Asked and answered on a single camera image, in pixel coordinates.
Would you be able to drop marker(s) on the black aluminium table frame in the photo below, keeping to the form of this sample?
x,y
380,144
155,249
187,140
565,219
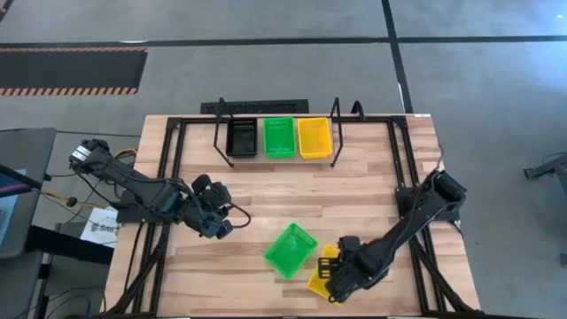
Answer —
x,y
199,119

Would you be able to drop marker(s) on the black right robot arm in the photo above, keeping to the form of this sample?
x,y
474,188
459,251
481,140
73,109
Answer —
x,y
412,221

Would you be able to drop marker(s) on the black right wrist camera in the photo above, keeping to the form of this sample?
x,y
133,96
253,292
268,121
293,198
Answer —
x,y
350,244

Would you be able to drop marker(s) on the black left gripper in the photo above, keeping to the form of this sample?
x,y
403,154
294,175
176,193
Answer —
x,y
204,217

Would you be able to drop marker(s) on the gray side table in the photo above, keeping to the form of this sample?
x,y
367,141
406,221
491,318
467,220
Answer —
x,y
31,150

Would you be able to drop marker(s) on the white printed paper sheet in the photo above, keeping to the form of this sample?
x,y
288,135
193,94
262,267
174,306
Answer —
x,y
99,230

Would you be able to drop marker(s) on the yellow plastic slotted basket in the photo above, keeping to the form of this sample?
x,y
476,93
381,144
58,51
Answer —
x,y
314,137
316,288

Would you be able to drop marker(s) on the black curved bracket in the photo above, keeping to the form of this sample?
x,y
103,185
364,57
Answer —
x,y
362,114

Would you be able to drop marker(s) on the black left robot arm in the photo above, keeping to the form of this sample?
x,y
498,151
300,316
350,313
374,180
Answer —
x,y
133,179

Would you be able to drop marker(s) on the black perforated floor grate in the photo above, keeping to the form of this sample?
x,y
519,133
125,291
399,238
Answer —
x,y
266,107

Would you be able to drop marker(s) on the black desk beam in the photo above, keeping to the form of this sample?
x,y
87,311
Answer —
x,y
66,243

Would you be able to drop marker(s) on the black round plug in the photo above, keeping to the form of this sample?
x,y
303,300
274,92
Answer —
x,y
72,202

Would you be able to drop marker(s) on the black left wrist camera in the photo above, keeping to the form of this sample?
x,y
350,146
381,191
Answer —
x,y
221,192

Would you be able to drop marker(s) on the black hazard striped floor mat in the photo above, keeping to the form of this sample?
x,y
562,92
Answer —
x,y
66,71

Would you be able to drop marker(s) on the blue panel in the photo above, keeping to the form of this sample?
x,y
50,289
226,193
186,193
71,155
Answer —
x,y
9,208

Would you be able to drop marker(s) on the black metal stand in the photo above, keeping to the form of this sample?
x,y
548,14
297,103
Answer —
x,y
549,167

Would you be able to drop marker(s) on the green plastic slotted basket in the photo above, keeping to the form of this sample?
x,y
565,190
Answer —
x,y
290,250
279,137

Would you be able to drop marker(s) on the black plastic slotted basket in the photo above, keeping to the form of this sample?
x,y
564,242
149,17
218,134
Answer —
x,y
241,142

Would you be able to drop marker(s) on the black metal shelf side frame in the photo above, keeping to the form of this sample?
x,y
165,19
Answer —
x,y
340,137
215,142

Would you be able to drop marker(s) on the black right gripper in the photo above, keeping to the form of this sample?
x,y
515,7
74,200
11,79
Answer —
x,y
356,268

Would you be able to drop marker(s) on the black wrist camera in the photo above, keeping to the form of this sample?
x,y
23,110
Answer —
x,y
350,244
221,192

